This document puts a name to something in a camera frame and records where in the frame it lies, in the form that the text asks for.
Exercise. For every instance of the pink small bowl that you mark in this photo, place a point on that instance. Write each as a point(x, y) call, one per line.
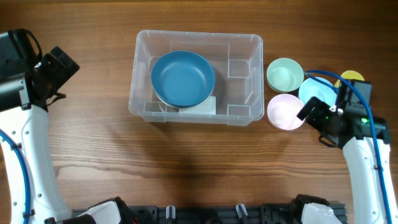
point(282, 111)

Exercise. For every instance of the light blue small bowl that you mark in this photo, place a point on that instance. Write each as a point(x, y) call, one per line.
point(323, 92)

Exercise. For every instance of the yellow cup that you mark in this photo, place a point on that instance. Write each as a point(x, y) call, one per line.
point(352, 75)

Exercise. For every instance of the cream large bowl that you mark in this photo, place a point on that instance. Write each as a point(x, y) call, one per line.
point(208, 105)

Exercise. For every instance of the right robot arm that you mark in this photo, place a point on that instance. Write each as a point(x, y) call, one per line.
point(365, 142)

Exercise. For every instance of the clear plastic storage container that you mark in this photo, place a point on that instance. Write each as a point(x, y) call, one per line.
point(237, 60)

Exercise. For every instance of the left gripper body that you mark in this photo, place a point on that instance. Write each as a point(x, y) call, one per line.
point(57, 73)

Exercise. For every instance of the mint green small bowl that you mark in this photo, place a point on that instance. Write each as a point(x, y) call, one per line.
point(284, 75)

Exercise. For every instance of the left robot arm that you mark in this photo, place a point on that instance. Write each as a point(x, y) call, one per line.
point(29, 79)

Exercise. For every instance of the dark blue bowl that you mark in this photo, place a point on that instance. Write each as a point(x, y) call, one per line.
point(183, 77)
point(183, 106)

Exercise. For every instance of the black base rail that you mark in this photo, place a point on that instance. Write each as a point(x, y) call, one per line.
point(266, 213)

